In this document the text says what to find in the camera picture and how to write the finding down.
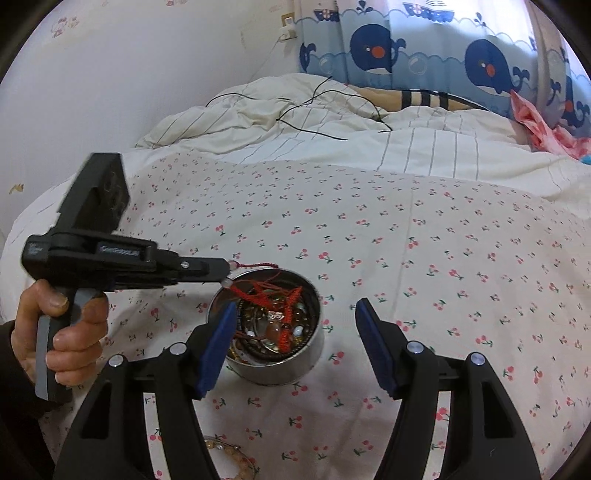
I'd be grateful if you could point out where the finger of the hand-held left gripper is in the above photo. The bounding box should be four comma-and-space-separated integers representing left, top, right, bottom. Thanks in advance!
159, 272, 232, 289
157, 250, 232, 278

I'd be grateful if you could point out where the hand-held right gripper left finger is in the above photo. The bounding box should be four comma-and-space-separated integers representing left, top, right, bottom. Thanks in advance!
53, 302, 238, 480

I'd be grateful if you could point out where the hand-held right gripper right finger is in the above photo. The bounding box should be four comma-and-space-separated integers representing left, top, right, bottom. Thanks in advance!
355, 298, 541, 480

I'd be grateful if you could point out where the amber and white bead bracelet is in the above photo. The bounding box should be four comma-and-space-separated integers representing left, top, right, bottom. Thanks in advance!
240, 302, 319, 357

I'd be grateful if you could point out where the round silver metal tin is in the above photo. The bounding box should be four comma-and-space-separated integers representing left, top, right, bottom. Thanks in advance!
207, 268, 325, 387

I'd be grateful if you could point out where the red cord charm bracelet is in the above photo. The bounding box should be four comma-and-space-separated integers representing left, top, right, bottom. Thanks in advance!
222, 261, 305, 357

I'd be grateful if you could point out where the person's left forearm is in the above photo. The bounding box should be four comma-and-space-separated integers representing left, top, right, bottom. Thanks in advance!
0, 320, 43, 422

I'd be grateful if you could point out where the person's left hand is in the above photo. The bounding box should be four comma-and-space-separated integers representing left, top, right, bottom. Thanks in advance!
10, 279, 110, 389

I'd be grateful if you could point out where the cherry print bed sheet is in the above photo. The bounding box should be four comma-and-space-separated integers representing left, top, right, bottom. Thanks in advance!
0, 151, 591, 480

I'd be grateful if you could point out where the white striped duvet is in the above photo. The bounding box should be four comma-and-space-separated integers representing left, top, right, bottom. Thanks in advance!
134, 71, 591, 219

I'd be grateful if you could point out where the tan black striped pillow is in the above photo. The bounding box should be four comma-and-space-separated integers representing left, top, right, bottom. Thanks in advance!
355, 85, 514, 121

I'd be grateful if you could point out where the pink cloth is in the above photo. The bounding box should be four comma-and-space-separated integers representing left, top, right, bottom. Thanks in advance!
508, 90, 591, 160

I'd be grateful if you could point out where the blue whale print curtain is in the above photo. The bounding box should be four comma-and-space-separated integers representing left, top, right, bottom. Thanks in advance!
295, 0, 591, 136

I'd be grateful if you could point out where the pale bead bracelet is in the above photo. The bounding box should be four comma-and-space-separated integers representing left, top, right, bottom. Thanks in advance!
203, 434, 259, 480

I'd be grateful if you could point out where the thin black cable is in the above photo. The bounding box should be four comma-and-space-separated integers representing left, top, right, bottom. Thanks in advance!
203, 76, 394, 142

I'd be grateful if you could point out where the thin white cable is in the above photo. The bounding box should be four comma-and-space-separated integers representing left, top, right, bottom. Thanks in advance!
245, 34, 285, 85

